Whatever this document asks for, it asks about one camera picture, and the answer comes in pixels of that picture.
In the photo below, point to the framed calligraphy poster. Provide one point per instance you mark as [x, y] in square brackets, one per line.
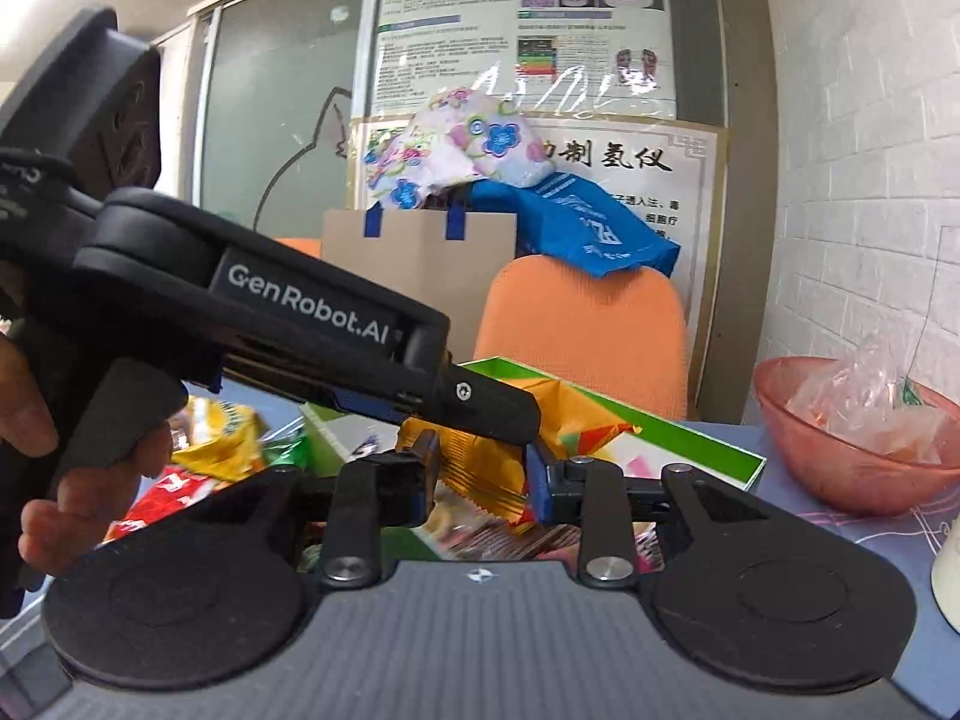
[671, 175]

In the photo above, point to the brown paper bag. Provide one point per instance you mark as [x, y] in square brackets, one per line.
[444, 258]

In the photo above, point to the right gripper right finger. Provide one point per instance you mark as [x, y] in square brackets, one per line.
[589, 494]

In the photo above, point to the floral cloth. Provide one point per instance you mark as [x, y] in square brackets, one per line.
[459, 137]

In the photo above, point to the orange snack packet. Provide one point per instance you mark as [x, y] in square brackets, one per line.
[492, 474]

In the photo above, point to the left orange chair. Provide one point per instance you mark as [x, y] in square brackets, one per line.
[307, 246]

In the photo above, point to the orange chair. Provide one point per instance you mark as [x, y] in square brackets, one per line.
[622, 336]
[307, 246]

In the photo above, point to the yellow green chips packet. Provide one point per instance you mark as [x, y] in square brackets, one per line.
[218, 439]

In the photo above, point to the clear red dates packet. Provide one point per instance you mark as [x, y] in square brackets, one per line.
[459, 530]

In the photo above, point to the green cardboard box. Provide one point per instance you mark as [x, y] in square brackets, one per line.
[344, 437]

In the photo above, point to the clear plastic bag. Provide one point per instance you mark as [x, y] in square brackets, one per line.
[867, 400]

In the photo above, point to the person's left hand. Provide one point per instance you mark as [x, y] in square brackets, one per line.
[57, 532]

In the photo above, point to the red spicy bean packet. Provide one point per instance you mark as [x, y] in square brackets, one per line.
[168, 494]

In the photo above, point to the pink plastic bowl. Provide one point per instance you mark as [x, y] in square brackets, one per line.
[840, 474]

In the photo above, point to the small green candy packet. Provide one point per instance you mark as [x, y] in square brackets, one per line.
[292, 450]

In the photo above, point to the blue fabric bag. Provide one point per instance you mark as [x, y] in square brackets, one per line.
[573, 220]

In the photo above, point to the wall information poster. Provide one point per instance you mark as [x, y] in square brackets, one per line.
[564, 57]

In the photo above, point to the cream thermos jug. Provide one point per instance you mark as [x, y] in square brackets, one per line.
[945, 578]

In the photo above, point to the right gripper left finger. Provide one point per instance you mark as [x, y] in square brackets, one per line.
[394, 489]

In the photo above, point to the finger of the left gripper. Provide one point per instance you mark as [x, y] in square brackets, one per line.
[477, 405]

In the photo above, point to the right orange chair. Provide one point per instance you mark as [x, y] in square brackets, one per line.
[622, 336]

